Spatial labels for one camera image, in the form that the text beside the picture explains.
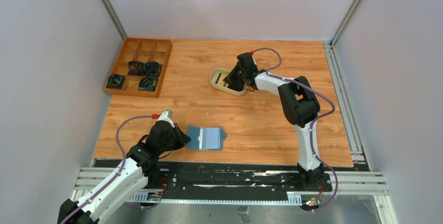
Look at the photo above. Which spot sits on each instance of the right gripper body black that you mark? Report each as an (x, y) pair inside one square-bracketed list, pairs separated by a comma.
[(244, 73)]

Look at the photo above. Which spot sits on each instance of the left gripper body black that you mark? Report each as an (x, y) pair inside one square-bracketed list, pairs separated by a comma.
[(164, 148)]

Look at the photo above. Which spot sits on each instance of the blue leather card holder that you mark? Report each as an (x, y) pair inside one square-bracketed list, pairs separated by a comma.
[(206, 138)]

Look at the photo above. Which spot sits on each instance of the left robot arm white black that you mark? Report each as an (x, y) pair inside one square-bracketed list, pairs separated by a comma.
[(135, 172)]

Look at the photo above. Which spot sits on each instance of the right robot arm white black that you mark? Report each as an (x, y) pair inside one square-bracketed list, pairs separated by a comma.
[(300, 106)]

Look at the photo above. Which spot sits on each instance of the gold card in tray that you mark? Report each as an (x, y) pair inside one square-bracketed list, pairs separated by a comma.
[(220, 79)]

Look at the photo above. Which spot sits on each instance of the beige oval tray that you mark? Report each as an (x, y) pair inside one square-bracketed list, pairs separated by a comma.
[(224, 89)]

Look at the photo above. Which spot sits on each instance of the rolled dark belt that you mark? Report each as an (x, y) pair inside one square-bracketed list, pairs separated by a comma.
[(148, 84), (151, 69), (115, 81), (135, 68)]

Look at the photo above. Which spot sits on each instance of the wooden compartment organizer box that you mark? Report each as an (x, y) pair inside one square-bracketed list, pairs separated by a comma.
[(143, 50)]

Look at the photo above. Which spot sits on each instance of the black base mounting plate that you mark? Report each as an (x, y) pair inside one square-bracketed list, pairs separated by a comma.
[(235, 182)]

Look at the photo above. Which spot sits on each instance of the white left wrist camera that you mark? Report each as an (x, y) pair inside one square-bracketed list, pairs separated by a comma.
[(165, 116)]

